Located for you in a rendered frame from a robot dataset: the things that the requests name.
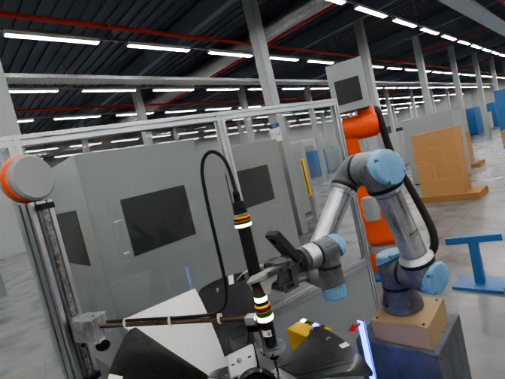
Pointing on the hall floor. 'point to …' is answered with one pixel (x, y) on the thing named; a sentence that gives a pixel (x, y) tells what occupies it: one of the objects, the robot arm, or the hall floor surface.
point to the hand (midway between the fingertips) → (245, 277)
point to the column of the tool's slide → (63, 332)
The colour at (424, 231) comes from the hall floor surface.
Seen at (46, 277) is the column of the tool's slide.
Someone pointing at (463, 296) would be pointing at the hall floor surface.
